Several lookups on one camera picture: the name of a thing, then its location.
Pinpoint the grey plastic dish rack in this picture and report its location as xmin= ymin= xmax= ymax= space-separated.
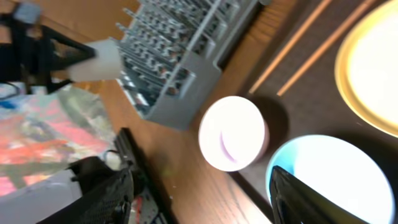
xmin=116 ymin=0 xmax=259 ymax=129

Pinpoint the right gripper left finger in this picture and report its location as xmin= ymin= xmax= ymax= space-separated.
xmin=39 ymin=169 xmax=134 ymax=224

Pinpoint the wooden chopstick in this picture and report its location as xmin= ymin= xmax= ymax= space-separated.
xmin=248 ymin=0 xmax=332 ymax=94
xmin=277 ymin=0 xmax=377 ymax=96

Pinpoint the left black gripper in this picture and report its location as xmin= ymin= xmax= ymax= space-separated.
xmin=1 ymin=2 xmax=96 ymax=93

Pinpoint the pink white bowl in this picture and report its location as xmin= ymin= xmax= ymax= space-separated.
xmin=198 ymin=96 xmax=270 ymax=172

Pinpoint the light blue bowl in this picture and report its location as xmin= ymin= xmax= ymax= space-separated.
xmin=265 ymin=134 xmax=396 ymax=223

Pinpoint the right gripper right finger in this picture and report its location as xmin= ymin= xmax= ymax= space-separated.
xmin=270 ymin=166 xmax=365 ymax=224

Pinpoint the white plastic cup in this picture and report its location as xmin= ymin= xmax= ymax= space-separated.
xmin=67 ymin=39 xmax=123 ymax=82

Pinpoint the dark brown serving tray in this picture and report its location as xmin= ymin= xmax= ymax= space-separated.
xmin=233 ymin=0 xmax=397 ymax=219

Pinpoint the yellow round plate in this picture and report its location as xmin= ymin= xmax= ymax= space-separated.
xmin=335 ymin=1 xmax=397 ymax=136

